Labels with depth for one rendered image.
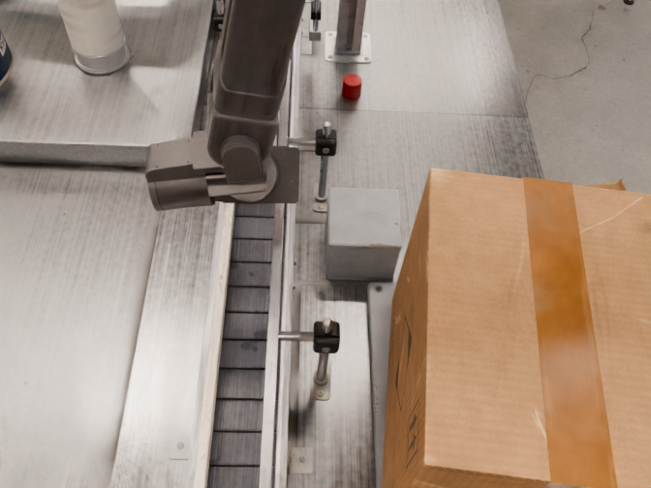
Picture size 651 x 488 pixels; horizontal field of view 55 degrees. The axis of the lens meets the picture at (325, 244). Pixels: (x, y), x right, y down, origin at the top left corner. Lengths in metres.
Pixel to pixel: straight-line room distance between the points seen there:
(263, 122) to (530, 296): 0.28
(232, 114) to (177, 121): 0.49
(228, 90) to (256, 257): 0.37
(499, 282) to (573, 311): 0.07
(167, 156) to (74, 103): 0.49
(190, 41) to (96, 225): 0.39
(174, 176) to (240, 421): 0.30
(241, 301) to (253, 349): 0.07
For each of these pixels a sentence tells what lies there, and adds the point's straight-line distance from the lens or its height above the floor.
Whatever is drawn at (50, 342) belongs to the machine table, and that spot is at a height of 0.83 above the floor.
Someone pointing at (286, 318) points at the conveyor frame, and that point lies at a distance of 0.80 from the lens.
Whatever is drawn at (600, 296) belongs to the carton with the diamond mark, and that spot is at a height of 1.12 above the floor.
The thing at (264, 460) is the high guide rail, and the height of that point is 0.96.
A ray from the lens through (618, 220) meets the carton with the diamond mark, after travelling 0.67.
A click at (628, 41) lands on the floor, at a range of 3.02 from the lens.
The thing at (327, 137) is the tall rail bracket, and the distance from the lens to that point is 0.87.
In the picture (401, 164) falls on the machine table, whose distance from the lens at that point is 1.04.
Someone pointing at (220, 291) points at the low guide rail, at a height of 0.91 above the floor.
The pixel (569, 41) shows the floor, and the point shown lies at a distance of 2.90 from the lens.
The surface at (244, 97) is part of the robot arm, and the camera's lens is 0.53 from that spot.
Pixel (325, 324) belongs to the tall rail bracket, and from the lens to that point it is 0.67.
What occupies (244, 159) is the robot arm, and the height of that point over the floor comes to 1.18.
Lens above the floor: 1.59
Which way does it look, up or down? 55 degrees down
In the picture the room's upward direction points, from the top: 6 degrees clockwise
